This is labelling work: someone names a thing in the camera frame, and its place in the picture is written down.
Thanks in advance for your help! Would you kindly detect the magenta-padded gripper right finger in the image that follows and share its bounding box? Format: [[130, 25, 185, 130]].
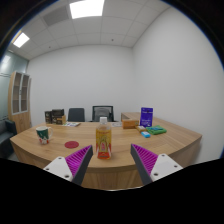
[[130, 143, 184, 186]]

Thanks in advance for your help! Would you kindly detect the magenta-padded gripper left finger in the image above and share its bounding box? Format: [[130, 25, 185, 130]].
[[43, 145, 94, 187]]

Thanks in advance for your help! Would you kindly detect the yellow tea drink bottle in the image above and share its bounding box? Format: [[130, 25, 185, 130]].
[[95, 116, 113, 160]]

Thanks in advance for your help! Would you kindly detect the flat round red coaster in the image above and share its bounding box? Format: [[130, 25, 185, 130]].
[[64, 140, 80, 150]]

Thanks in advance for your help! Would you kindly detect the flat green box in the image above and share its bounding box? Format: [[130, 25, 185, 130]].
[[145, 124, 168, 136]]

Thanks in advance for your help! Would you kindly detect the small beige box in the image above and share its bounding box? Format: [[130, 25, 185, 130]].
[[135, 125, 148, 133]]

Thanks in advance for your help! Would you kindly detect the printed leaflet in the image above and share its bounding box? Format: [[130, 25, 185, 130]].
[[62, 121, 82, 128]]

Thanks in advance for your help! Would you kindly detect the brown cardboard box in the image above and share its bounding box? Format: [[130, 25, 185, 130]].
[[121, 118, 140, 130]]

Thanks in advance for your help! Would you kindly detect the upright purple box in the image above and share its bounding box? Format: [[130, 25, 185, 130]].
[[139, 106, 154, 128]]

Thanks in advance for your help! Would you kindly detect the small kraft paper box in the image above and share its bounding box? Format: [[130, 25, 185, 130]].
[[54, 115, 67, 126]]

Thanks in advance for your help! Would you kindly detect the green and red mug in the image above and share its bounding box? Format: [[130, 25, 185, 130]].
[[35, 125, 54, 145]]

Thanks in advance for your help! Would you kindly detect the dark solid-back office chair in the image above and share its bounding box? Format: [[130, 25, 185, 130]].
[[67, 107, 86, 123]]

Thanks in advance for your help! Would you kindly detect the black mesh-back office chair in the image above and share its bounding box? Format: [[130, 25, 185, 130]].
[[91, 105, 115, 123]]

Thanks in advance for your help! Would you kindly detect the narrow dark brown box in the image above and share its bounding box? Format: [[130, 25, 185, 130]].
[[44, 110, 53, 125]]

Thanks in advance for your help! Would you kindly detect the wooden glass-door shelf cabinet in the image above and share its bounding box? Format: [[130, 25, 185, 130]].
[[7, 70, 33, 134]]

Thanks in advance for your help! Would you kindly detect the black sofa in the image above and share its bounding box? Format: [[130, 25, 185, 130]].
[[0, 119, 18, 158]]

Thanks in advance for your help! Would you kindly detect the small square ceiling light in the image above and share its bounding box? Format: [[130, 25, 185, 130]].
[[12, 32, 31, 49]]

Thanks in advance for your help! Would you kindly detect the ceiling air vent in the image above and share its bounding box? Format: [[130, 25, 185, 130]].
[[42, 5, 70, 27]]

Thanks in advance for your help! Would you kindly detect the large square ceiling light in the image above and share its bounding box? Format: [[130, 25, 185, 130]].
[[69, 0, 106, 20]]

